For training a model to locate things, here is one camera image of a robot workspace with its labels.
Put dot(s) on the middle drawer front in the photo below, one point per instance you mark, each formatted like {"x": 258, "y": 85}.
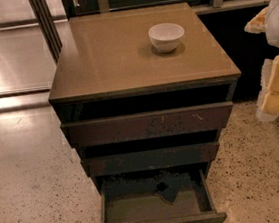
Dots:
{"x": 148, "y": 160}

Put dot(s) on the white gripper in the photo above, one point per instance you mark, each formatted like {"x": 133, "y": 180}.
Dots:
{"x": 268, "y": 101}

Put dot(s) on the brown drawer cabinet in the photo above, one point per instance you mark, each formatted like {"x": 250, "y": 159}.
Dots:
{"x": 108, "y": 68}

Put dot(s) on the dark green sponge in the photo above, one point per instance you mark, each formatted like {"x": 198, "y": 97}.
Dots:
{"x": 167, "y": 193}

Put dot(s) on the metal door frame post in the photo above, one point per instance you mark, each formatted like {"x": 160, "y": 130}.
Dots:
{"x": 46, "y": 24}

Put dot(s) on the white ceramic bowl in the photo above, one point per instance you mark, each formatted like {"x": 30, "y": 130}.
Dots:
{"x": 165, "y": 37}

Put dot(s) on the open bottom drawer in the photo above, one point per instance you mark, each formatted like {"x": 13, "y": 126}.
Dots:
{"x": 134, "y": 201}

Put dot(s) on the top drawer front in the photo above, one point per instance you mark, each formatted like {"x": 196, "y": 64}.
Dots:
{"x": 148, "y": 125}

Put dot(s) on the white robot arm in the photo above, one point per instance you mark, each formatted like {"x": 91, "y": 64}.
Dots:
{"x": 267, "y": 21}

